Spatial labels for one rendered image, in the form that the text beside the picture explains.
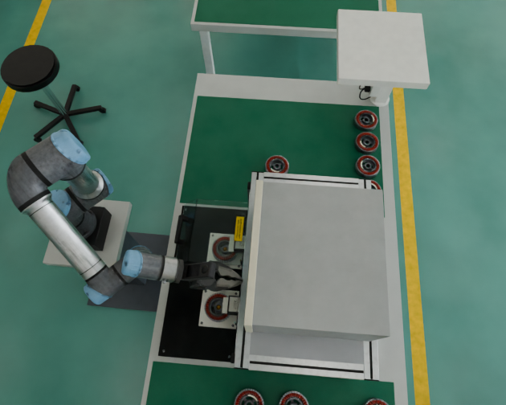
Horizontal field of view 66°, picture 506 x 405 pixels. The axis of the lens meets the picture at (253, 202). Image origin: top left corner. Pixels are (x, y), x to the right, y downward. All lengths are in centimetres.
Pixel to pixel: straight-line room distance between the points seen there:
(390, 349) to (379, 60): 115
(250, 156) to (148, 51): 179
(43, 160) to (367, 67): 119
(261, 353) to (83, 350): 151
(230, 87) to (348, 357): 145
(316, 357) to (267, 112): 123
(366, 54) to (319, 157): 52
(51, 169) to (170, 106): 194
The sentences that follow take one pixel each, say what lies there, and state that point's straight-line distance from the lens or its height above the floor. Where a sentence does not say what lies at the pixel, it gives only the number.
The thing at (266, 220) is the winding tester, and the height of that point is 132.
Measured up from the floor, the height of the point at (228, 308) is 92.
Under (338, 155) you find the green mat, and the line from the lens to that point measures 196.
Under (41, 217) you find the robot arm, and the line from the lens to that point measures 126.
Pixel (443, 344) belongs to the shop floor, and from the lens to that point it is 265.
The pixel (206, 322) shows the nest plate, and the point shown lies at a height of 78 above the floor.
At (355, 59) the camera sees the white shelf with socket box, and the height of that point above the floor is 120.
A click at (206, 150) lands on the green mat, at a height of 75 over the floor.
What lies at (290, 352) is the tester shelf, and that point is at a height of 111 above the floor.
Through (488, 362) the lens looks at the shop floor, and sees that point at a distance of 275.
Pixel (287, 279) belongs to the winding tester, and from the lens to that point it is 112.
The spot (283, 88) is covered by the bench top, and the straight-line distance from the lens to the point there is 215.
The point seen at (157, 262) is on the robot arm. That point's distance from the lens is 117.
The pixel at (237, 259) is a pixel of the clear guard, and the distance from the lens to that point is 139.
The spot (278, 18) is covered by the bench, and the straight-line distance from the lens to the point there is 250.
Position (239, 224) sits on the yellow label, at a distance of 143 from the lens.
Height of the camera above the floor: 241
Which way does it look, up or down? 67 degrees down
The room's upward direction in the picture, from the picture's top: 1 degrees counter-clockwise
